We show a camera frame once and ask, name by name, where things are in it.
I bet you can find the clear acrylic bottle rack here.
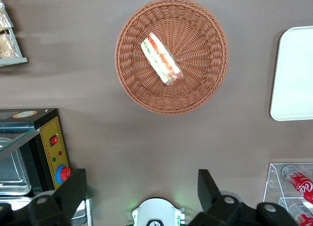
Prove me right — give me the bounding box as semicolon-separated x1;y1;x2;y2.
263;162;313;226

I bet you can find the round brown wicker basket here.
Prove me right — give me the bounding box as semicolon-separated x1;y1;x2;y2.
114;0;230;115

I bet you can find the steel food pan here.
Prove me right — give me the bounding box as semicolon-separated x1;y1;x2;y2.
0;137;32;196
0;196;88;226

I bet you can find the vegetable sandwich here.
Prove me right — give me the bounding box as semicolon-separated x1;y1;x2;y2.
140;32;184;87

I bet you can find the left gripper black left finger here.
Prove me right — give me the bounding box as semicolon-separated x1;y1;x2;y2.
0;168;88;226

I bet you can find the red cola bottle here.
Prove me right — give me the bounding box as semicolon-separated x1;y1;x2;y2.
281;164;313;205
288;203;313;226

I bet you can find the clear bag of crackers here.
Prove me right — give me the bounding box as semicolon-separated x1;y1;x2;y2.
0;32;21;60
0;2;13;32

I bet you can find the black food warmer yellow panel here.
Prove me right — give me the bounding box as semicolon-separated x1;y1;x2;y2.
0;108;93;226

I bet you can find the cream plastic tray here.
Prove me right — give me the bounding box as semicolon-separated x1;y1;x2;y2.
269;25;313;121

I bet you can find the tray of packaged snacks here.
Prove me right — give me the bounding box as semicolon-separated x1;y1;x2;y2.
0;0;29;67

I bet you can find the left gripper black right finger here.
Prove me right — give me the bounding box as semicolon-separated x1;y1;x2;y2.
188;169;299;226

